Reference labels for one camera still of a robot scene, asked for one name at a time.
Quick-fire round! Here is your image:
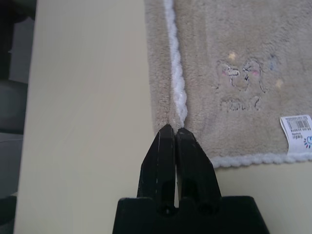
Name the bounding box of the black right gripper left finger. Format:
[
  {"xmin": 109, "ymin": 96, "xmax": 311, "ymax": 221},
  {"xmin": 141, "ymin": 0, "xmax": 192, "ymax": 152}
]
[{"xmin": 136, "ymin": 123, "xmax": 176, "ymax": 216}]

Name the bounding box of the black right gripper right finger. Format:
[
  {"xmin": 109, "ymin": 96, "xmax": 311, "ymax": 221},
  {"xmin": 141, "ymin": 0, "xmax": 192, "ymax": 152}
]
[{"xmin": 175, "ymin": 127, "xmax": 222, "ymax": 215}]

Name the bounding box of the beige towel with white trim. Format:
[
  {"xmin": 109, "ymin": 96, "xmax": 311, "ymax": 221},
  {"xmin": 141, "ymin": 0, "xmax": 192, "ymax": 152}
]
[{"xmin": 143, "ymin": 0, "xmax": 312, "ymax": 169}]

